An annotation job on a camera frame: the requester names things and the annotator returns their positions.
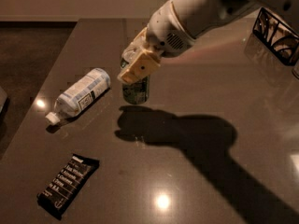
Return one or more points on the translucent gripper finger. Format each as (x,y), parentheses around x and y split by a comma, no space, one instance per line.
(130,54)

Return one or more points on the black wire basket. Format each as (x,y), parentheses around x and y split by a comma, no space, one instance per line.
(281,40)

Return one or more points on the green soda can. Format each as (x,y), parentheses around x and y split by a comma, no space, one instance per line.
(138,93)

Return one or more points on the black snack bar wrapper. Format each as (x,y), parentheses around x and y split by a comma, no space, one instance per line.
(66,185)

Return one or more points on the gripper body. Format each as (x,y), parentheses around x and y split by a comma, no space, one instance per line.
(166,29)

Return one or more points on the blue label plastic bottle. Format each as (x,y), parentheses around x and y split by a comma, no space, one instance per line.
(79,96)

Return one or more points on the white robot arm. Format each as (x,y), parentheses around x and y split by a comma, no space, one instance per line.
(175,26)

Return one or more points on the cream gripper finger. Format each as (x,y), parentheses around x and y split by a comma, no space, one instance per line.
(130,74)

